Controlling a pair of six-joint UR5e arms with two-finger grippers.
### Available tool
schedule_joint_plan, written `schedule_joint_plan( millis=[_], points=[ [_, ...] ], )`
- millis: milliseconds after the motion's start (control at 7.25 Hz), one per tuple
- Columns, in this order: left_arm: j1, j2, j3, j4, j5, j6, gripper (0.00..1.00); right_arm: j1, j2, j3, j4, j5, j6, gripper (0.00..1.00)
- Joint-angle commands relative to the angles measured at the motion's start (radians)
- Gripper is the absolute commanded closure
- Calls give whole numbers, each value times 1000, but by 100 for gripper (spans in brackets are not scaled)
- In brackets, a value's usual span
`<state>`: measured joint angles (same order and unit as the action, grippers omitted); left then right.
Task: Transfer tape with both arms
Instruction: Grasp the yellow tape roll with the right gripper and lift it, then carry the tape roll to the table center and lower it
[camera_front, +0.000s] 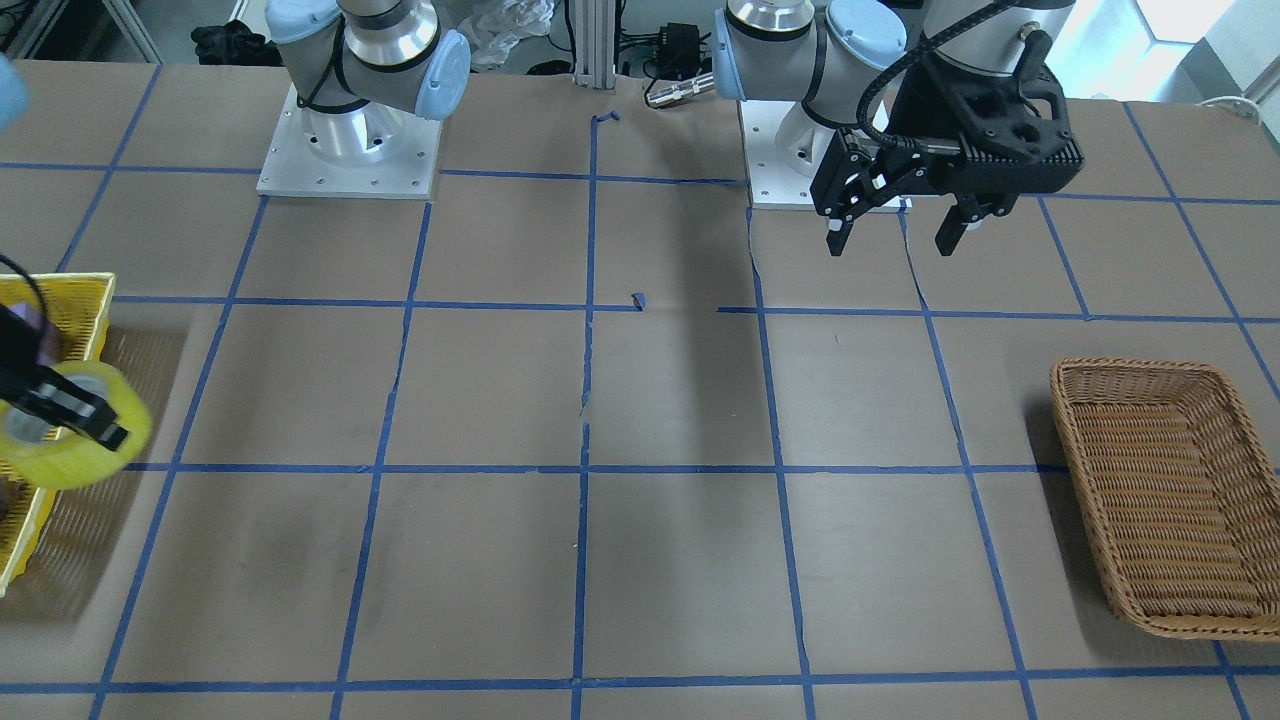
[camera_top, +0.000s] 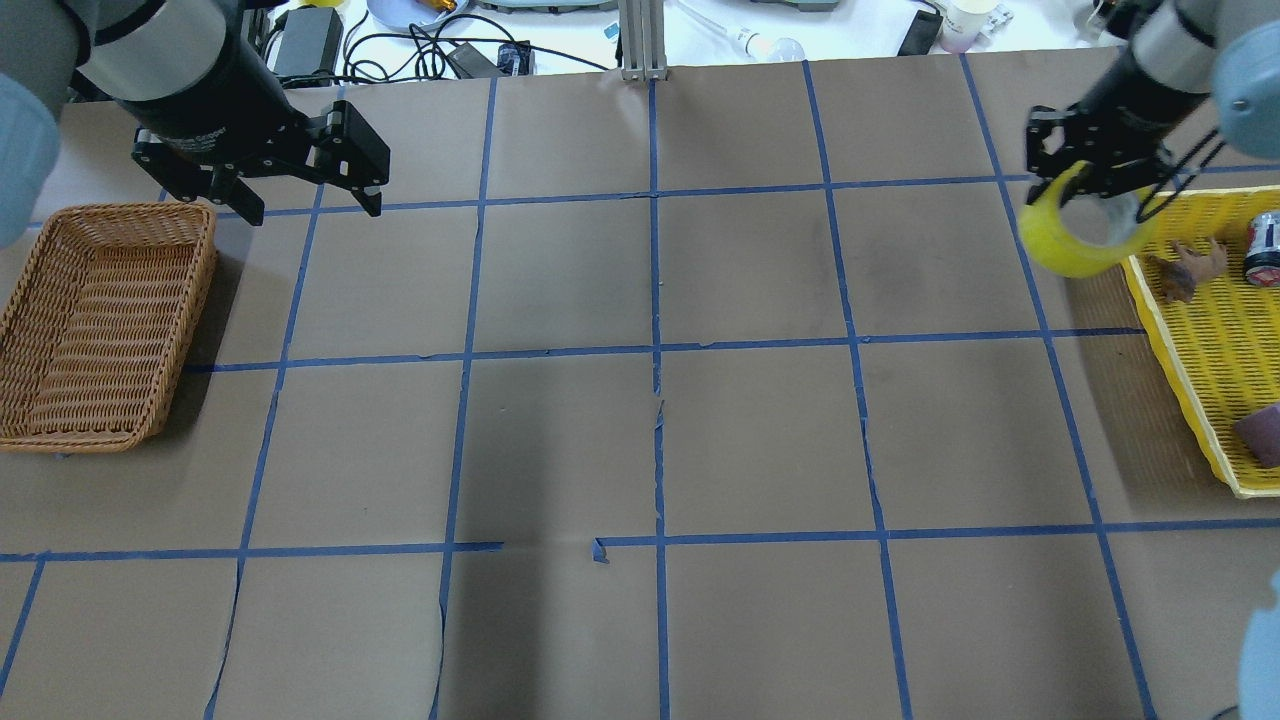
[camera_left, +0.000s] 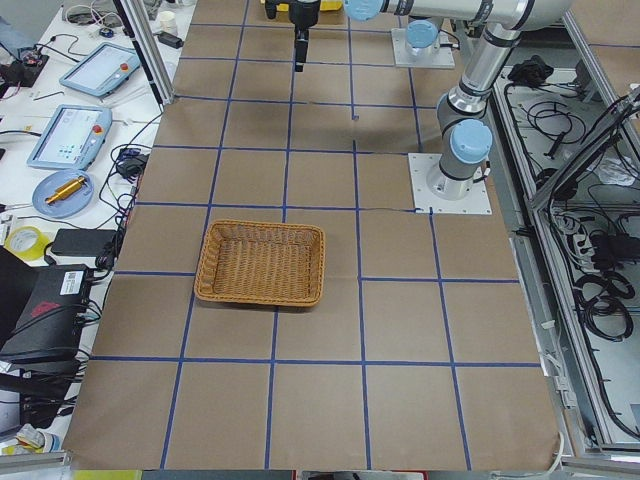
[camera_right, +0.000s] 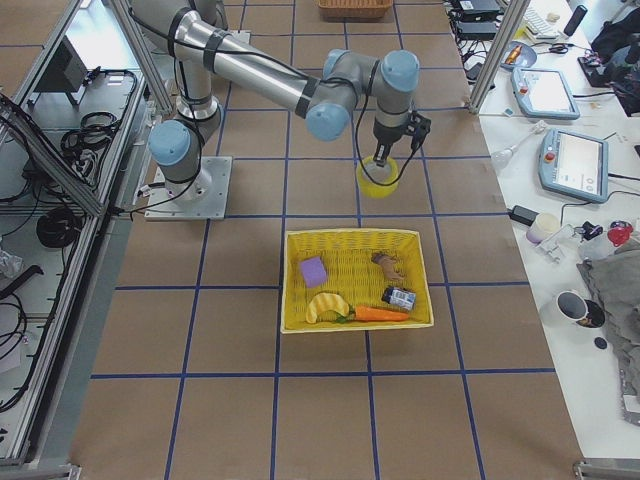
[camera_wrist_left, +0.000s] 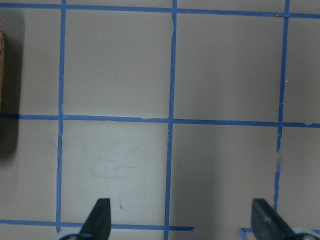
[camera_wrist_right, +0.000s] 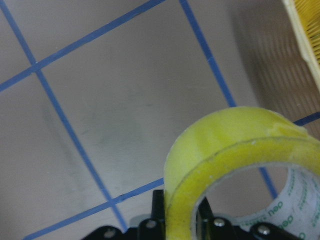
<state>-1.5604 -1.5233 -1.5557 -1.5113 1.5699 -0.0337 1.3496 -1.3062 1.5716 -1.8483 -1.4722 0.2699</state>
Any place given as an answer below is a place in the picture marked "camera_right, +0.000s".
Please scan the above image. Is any toy carrot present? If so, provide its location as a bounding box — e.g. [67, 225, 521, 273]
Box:
[336, 305, 410, 323]

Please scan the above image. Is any brown toy animal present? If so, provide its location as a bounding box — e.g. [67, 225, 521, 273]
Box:
[371, 252, 405, 282]

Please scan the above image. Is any small blue white can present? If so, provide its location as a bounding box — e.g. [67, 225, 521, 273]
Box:
[381, 286, 416, 311]

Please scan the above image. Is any purple foam block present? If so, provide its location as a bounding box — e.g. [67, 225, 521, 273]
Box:
[299, 256, 328, 288]

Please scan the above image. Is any blue bowl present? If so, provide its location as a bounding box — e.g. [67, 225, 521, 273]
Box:
[500, 41, 538, 70]

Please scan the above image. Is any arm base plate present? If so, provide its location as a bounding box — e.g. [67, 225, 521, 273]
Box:
[144, 156, 233, 221]

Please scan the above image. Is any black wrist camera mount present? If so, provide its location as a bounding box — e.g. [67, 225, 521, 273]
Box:
[405, 110, 431, 152]

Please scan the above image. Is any brown wicker basket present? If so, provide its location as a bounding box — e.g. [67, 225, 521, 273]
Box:
[316, 0, 394, 21]

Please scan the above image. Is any teach pendant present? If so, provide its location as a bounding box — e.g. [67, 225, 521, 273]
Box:
[538, 129, 609, 204]
[511, 67, 580, 120]

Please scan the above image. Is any yellow plastic basket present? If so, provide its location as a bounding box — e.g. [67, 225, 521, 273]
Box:
[280, 228, 434, 334]

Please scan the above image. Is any teach pendant far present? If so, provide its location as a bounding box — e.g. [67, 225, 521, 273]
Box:
[511, 67, 580, 120]

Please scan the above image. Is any yellow tape roll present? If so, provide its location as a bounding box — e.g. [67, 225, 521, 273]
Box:
[356, 156, 399, 199]

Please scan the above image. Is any black white mug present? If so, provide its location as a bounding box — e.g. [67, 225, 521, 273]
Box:
[553, 291, 605, 328]

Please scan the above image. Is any grey cloth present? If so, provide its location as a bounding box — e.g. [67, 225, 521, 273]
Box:
[577, 239, 639, 425]

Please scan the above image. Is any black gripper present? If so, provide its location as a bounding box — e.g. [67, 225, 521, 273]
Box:
[373, 118, 408, 167]

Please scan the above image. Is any teach pendant near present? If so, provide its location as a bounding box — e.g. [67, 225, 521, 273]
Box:
[538, 129, 609, 204]

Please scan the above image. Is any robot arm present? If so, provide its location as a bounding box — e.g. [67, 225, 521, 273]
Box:
[128, 1, 431, 168]

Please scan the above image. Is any aluminium frame post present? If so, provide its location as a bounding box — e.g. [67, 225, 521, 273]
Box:
[468, 0, 530, 114]

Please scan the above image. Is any toy banana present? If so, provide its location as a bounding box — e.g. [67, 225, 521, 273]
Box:
[305, 292, 351, 324]

